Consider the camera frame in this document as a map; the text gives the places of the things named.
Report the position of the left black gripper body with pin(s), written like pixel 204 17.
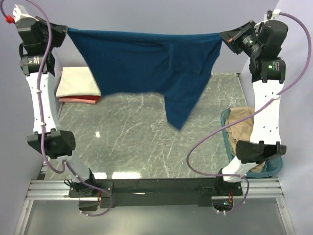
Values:
pixel 57 36

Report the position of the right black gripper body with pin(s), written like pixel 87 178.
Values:
pixel 246 40

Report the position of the blue printed t shirt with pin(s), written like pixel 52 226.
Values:
pixel 175 66

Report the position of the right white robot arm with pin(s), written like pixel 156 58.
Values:
pixel 267 77

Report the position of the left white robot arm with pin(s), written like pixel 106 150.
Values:
pixel 56 145

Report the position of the folded cream t shirt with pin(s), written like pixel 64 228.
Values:
pixel 77 81

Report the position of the folded pink t shirt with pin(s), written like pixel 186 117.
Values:
pixel 87 101

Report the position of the folded dark red t shirt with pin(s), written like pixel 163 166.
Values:
pixel 81 97

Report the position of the teal plastic bin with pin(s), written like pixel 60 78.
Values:
pixel 271 167

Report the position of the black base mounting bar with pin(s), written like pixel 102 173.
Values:
pixel 159 192

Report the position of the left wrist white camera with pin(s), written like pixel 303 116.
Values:
pixel 19 12

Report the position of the wrist white camera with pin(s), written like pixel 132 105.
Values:
pixel 19 12
pixel 272 14

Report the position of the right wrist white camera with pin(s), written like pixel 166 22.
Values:
pixel 272 14

